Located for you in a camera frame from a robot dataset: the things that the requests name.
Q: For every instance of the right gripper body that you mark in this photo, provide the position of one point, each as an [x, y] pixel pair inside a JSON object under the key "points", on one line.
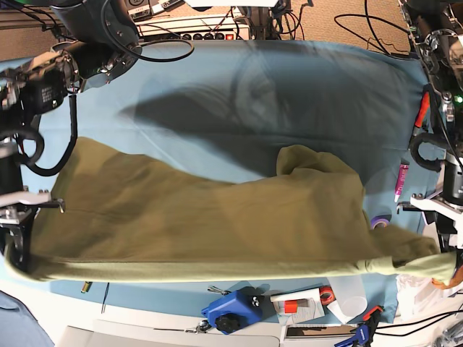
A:
{"points": [[19, 207]]}

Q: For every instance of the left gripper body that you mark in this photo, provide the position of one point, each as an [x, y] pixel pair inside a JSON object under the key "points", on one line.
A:
{"points": [[444, 206]]}

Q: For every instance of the olive green t-shirt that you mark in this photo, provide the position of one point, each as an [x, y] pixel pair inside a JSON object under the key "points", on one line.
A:
{"points": [[132, 218]]}

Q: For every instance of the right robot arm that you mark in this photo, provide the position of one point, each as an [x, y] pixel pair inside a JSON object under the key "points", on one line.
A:
{"points": [[103, 33]]}

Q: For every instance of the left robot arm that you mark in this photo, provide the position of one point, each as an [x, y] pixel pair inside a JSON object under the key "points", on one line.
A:
{"points": [[435, 32]]}

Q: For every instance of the purple glue tube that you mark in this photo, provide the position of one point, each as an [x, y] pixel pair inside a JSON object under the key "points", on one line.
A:
{"points": [[401, 178]]}

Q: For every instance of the purple tape roll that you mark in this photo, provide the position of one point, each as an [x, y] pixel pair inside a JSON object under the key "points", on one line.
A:
{"points": [[380, 221]]}

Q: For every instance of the brown round object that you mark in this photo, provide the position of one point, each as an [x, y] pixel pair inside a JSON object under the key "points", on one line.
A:
{"points": [[455, 281]]}

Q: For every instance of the orange screwdriver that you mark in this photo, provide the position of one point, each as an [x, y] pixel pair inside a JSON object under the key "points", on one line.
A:
{"points": [[423, 109]]}

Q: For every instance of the white plastic bag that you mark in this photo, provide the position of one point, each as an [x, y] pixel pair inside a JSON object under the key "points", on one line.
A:
{"points": [[416, 295]]}

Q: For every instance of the small green battery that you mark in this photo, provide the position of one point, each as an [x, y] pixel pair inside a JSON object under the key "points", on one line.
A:
{"points": [[86, 287]]}

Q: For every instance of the translucent plastic cup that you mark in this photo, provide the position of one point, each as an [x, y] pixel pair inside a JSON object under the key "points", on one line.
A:
{"points": [[350, 294]]}

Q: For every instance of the red tape roll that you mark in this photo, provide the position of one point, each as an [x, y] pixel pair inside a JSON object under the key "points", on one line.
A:
{"points": [[326, 295]]}

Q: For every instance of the blue black clamp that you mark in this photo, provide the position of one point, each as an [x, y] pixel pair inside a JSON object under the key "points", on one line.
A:
{"points": [[363, 334]]}

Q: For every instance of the blue plastic device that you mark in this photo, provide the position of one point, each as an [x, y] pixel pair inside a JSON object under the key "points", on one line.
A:
{"points": [[232, 311]]}

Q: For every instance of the blue table cloth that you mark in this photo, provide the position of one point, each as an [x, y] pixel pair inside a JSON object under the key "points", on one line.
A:
{"points": [[225, 112]]}

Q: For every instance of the white power strip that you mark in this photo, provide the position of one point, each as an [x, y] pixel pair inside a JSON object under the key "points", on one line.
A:
{"points": [[210, 27]]}

